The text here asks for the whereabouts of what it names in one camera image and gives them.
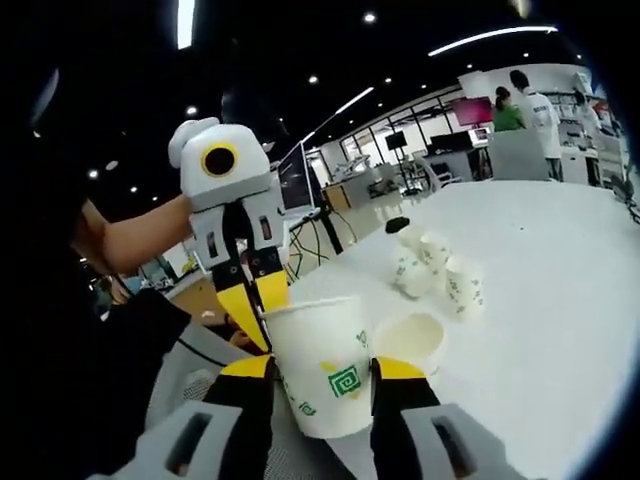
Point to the grey mesh office chair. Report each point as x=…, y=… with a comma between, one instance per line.
x=175, y=395

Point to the small black monitor on stand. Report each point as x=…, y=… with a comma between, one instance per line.
x=396, y=140

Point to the pink lit screen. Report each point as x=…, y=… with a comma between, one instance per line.
x=470, y=111

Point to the wooden cabinet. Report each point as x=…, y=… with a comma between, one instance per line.
x=340, y=196

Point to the open silver laptop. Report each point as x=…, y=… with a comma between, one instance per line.
x=297, y=180

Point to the grey chair backrest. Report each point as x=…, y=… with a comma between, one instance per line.
x=517, y=155

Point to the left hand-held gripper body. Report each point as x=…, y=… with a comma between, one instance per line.
x=240, y=175

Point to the person's black shirt torso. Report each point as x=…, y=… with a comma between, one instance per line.
x=75, y=375

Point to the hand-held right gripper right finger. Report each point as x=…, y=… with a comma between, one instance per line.
x=405, y=425

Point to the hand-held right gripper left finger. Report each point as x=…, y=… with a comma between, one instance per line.
x=235, y=425

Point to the black computer mouse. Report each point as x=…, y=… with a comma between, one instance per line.
x=397, y=225

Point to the black desktop monitor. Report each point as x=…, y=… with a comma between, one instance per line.
x=450, y=143

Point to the white office chair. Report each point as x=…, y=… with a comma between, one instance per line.
x=427, y=172

